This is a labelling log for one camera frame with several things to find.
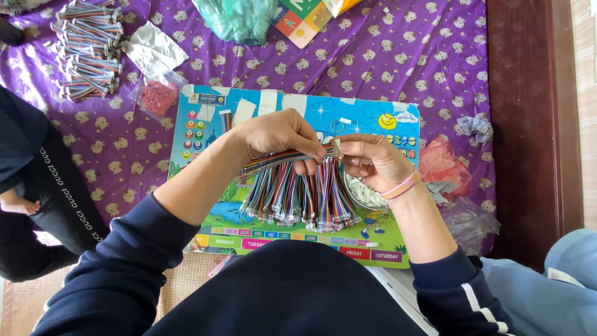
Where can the pink plastic bag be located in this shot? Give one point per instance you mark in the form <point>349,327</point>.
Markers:
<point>443,165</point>

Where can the purple printed bedsheet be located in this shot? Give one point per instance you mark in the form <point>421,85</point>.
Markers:
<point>373,60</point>

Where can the pink printed strip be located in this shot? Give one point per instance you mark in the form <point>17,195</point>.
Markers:
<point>219,267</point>

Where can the person's right hand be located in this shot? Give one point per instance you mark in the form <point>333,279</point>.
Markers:
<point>385,163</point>

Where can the light blue pillow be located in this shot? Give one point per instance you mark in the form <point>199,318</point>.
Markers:
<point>550,298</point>

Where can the colourful children's calendar board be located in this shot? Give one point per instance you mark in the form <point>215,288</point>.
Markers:
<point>289,100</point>

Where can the clear bag of red pieces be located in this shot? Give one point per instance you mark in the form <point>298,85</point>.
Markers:
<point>157,98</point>

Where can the navy sweatshirt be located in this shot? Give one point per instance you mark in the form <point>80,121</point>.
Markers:
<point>280,294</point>

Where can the pink wristband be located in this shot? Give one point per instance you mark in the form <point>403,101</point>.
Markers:
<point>400,187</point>

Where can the woven straw mat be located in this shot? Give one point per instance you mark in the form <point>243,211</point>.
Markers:
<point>186,280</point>

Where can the white flat panel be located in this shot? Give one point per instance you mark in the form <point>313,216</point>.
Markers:
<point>396,285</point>

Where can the small white connector housing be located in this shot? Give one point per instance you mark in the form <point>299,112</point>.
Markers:
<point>336,148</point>

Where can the dark wooden bed frame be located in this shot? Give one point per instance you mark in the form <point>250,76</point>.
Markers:
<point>531,130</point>

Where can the colourful printed box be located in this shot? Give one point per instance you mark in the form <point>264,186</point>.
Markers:
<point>298,23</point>

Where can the crumpled clear plastic bag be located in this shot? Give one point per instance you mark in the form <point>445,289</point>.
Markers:
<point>468,224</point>

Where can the yellow packet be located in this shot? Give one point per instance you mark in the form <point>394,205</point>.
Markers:
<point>343,5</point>

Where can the crumpled white plastic bag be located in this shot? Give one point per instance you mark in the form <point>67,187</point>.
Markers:
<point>154,49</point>

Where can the white paper scraps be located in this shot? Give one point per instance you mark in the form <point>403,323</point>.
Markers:
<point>441,190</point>

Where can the crumpled printed paper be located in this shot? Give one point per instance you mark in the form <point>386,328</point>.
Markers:
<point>475,128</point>

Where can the round metal bowl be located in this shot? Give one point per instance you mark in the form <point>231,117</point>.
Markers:
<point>361,198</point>

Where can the person's left hand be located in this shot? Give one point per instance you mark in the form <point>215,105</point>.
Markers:
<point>273,135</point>

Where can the green plastic bag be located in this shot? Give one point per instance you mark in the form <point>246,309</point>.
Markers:
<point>238,21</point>

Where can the heap of white connector housings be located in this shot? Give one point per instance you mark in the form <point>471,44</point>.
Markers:
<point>366,193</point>

